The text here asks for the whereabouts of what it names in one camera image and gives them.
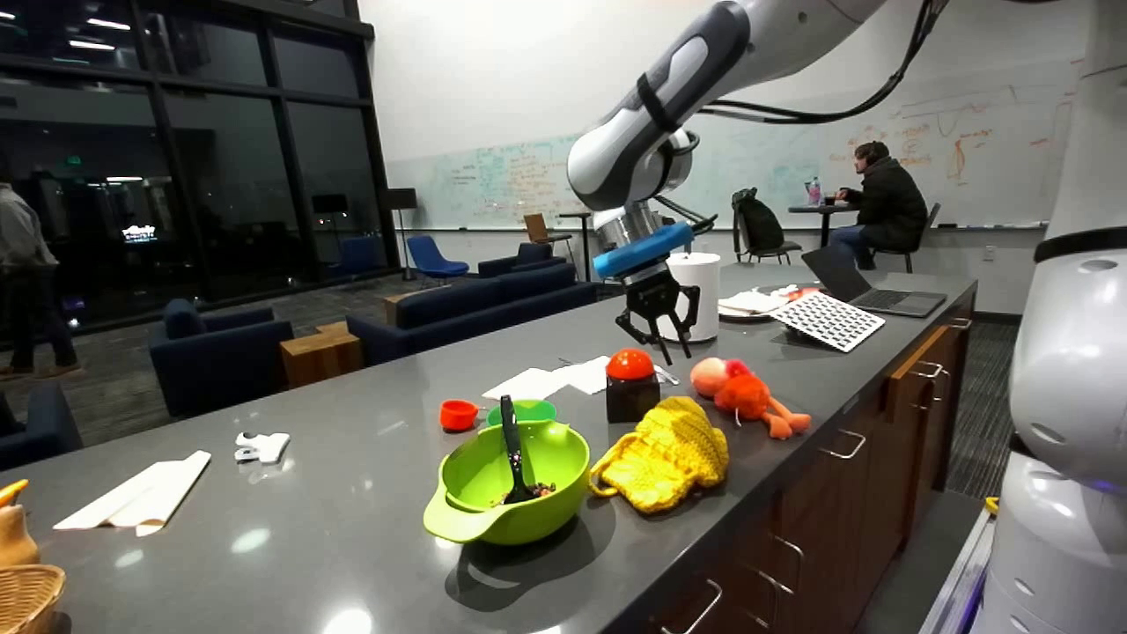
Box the orange pink plush toy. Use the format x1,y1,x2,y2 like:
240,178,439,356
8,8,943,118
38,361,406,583
690,356,811,440

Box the blue sofa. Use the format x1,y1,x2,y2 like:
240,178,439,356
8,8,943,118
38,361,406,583
347,264,593,365

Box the green bowl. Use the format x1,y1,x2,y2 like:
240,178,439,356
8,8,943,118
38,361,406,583
423,423,592,546

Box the small green cup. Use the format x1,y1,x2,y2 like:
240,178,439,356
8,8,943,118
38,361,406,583
485,401,559,426

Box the blue armchair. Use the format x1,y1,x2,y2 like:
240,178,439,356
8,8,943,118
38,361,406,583
152,298,292,420

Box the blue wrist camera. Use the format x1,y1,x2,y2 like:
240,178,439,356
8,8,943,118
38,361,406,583
592,226,692,279

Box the orange ball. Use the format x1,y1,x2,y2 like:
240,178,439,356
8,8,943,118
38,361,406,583
606,344,653,383

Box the standing person grey shirt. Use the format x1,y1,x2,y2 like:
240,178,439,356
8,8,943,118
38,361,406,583
0,172,78,374

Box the white paper sheet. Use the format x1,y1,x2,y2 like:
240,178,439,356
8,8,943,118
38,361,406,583
490,356,606,401

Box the white cylinder container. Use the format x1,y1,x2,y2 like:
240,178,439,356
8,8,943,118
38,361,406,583
665,251,721,344

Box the seated person black jacket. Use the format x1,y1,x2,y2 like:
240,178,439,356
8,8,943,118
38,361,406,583
831,139,925,270

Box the black spoon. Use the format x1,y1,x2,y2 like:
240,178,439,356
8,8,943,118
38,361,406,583
501,395,536,502

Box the black box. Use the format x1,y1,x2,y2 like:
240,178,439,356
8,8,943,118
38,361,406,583
606,380,658,423

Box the small red cup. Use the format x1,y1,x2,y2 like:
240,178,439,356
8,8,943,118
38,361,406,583
439,396,478,433

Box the wooden bowl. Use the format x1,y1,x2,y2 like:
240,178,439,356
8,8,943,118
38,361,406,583
0,562,65,634

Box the open laptop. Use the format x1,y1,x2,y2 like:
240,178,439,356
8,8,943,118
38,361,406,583
804,245,943,319

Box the wooden side table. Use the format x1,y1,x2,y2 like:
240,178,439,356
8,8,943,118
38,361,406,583
280,319,362,388

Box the yellow knitted hat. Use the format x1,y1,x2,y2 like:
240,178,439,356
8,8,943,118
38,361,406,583
589,395,727,515

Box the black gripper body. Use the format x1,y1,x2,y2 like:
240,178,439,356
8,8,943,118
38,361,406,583
616,270,701,340

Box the white paper napkins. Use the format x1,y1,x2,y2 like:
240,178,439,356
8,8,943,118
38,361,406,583
56,452,210,531

